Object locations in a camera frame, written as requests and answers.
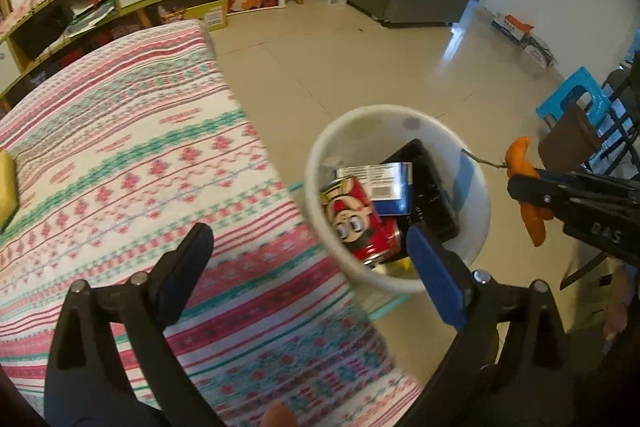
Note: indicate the white cardboard box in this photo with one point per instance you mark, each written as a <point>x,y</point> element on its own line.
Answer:
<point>540,52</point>

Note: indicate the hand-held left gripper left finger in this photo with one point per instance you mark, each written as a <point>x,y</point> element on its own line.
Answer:
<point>187,267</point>

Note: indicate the orange chili pepper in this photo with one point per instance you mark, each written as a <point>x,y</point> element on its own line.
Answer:
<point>520,154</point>

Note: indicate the yellow cardboard box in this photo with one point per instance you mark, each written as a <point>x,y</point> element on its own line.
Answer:
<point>207,16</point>

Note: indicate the yellow sponge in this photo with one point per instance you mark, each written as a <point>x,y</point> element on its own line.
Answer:
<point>7,192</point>

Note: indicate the red cartoon drink can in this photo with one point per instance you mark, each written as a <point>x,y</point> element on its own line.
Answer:
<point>355,219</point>

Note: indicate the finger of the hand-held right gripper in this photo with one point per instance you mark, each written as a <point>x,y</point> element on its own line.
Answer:
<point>532,197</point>
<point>585,181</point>

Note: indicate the black chair brown seat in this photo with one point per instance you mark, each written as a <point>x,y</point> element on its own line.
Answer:
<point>570,139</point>

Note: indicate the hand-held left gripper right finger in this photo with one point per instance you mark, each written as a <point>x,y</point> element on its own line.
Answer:
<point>440,279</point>

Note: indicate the cardboard boxes by wall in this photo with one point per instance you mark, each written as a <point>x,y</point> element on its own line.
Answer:
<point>512,28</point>

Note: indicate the person's left hand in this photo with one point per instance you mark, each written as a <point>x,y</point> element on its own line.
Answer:
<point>277,416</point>

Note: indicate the striped patterned table cloth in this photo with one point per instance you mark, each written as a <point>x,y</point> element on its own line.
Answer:
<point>125,132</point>

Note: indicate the white round waste bin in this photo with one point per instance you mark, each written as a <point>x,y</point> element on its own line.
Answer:
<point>470,217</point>

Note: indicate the black box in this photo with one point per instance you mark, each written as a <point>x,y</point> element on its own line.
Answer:
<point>430,192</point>

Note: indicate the person's right hand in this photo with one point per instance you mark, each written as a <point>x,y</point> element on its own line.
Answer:
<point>617,307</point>

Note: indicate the blue and white box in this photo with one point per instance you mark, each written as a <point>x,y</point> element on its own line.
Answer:
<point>382,187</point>

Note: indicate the blue plastic stool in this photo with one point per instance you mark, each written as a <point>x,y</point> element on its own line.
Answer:
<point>575,94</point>

